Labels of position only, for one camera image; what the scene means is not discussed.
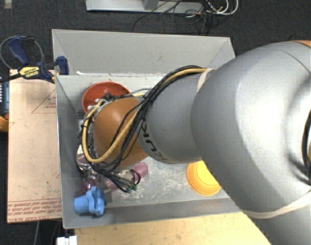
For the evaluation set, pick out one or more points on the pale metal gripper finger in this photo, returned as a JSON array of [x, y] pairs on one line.
[[108, 196]]

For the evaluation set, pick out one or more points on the brown cardboard board, red print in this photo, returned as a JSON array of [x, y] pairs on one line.
[[32, 149]]

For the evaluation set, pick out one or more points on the red-orange plastic bowl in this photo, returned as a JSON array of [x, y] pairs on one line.
[[99, 91]]

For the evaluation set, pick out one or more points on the grey metal bin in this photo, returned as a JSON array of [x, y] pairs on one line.
[[134, 52]]

